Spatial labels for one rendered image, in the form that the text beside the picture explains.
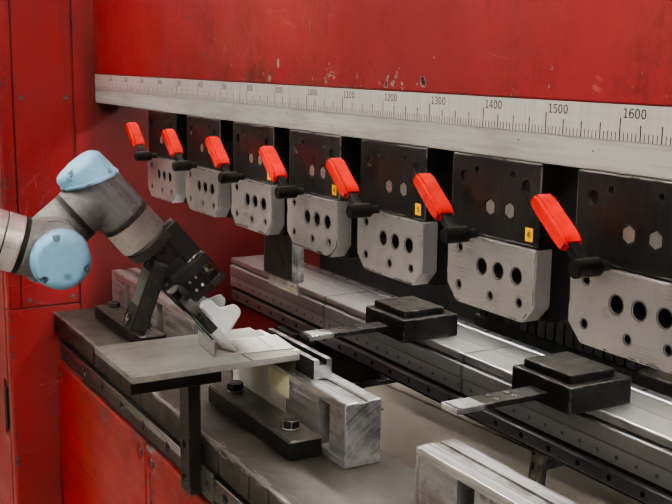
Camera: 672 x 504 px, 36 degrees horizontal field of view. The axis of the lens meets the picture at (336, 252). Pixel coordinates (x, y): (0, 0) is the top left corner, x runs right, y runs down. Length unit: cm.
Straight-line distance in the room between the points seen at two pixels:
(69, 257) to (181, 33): 66
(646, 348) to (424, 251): 35
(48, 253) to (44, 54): 107
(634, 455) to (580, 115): 55
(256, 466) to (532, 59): 72
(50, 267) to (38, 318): 108
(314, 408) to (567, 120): 69
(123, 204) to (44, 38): 92
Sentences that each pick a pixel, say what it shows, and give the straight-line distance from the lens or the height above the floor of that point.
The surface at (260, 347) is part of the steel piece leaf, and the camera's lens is 161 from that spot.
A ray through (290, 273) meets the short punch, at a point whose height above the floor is 112.
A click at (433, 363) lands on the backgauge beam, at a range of 173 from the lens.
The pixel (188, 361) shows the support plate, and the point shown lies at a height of 100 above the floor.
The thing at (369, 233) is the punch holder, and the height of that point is 122.
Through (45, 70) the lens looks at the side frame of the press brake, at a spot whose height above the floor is 141.
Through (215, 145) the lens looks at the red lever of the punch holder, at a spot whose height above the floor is 130.
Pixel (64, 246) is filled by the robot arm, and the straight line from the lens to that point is 134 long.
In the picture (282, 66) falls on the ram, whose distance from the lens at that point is 153.
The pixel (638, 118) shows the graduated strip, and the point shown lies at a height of 139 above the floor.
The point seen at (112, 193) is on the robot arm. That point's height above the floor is 125.
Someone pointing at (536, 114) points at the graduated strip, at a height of 139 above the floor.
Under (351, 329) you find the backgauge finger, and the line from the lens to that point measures 171.
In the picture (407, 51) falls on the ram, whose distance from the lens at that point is 124.
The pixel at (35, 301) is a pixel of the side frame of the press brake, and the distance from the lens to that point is 241.
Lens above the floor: 144
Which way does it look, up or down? 10 degrees down
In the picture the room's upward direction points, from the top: 1 degrees clockwise
